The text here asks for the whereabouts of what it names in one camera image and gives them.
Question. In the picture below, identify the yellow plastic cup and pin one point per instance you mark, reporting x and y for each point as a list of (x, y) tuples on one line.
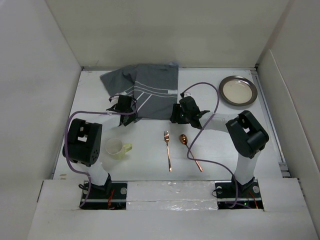
[(116, 149)]

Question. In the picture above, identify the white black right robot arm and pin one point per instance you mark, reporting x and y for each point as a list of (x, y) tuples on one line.
[(247, 134)]

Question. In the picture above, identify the grey striped cloth placemat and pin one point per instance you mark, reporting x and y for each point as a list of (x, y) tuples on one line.
[(154, 86)]

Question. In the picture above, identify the copper spoon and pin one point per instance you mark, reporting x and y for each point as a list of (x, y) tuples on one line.
[(184, 140)]

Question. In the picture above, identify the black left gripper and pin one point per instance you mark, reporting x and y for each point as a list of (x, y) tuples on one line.
[(132, 117)]

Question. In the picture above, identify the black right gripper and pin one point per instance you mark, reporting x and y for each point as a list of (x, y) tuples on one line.
[(175, 117)]

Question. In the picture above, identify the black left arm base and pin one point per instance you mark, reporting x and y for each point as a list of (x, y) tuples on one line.
[(114, 198)]

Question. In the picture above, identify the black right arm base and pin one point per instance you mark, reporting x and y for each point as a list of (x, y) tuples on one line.
[(229, 199)]

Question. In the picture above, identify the copper fork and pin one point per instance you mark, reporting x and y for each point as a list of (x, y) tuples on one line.
[(167, 139)]

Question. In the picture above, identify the brown rimmed cream plate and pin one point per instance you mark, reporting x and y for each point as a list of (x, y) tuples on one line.
[(238, 91)]

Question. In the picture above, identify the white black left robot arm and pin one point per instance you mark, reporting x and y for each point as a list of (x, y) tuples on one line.
[(82, 140)]

